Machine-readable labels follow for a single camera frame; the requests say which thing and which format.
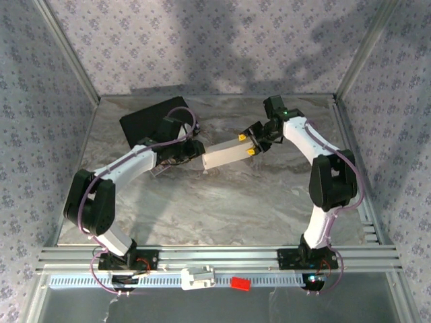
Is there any white paper box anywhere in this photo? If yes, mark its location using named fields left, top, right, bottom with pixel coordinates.
left=201, top=137, right=256, bottom=171

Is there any black briefcase with metal fittings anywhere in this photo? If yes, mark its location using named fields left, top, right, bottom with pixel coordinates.
left=119, top=96, right=202, bottom=149

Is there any red plastic block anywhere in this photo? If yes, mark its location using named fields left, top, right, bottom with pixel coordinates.
left=231, top=276, right=253, bottom=292

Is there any black controller board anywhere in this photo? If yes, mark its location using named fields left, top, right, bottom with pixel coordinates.
left=110, top=274, right=139, bottom=293
left=302, top=273, right=329, bottom=291

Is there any aluminium back rail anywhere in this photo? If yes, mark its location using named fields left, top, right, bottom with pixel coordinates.
left=99, top=94, right=337, bottom=100

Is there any aluminium side rail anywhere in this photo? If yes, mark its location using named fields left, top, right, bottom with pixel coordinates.
left=331, top=95, right=395, bottom=246
left=50, top=96, right=102, bottom=246

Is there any aluminium mounting rail beam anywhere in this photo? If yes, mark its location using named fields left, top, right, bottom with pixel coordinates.
left=36, top=245, right=403, bottom=273

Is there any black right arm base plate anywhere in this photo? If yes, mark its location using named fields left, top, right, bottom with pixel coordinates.
left=276, top=248, right=339, bottom=271

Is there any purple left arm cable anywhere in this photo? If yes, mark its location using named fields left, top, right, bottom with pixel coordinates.
left=77, top=106, right=199, bottom=297

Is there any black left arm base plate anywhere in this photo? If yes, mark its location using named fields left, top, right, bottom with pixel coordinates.
left=97, top=248, right=159, bottom=271

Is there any aluminium frame post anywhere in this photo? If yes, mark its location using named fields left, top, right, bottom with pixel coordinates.
left=335, top=0, right=401, bottom=102
left=33, top=0, right=102, bottom=102

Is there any white plastic bracket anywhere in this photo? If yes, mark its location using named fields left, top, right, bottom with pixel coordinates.
left=180, top=264, right=216, bottom=291

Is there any white slotted cable tray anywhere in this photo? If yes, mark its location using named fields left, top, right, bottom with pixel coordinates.
left=49, top=274, right=309, bottom=289

